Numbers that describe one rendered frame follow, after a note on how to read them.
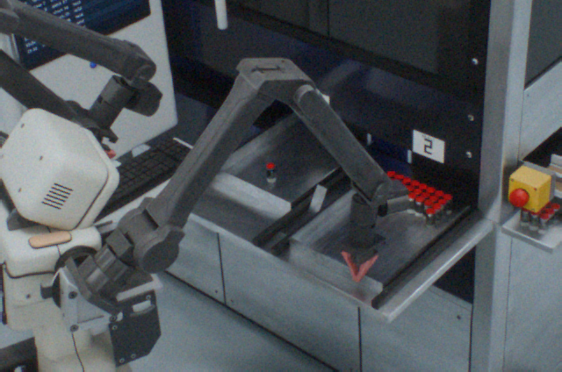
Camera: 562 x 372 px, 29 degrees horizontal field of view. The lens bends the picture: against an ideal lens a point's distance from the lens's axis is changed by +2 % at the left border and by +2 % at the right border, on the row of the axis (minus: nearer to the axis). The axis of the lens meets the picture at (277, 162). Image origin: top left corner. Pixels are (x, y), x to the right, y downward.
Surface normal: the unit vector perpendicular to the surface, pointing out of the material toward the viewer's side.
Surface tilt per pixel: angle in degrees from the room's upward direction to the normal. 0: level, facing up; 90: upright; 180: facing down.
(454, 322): 90
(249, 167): 0
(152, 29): 90
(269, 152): 0
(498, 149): 90
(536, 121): 90
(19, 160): 48
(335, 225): 0
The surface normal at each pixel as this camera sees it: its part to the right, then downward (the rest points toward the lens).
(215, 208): -0.06, -0.82
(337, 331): -0.66, 0.46
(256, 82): -0.63, -0.25
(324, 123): 0.48, 0.60
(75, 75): 0.71, 0.37
